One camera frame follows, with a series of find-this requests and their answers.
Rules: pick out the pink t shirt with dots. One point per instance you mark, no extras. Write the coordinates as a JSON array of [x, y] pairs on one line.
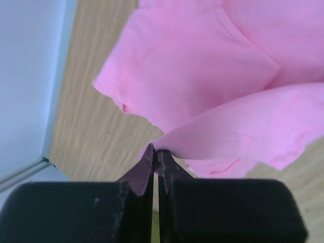
[[230, 83]]

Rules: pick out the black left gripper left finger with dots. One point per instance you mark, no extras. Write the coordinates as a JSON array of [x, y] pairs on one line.
[[119, 211]]

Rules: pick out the aluminium frame post left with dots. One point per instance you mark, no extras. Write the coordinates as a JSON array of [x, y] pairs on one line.
[[35, 37]]

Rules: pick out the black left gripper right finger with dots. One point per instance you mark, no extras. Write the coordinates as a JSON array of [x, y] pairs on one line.
[[224, 210]]

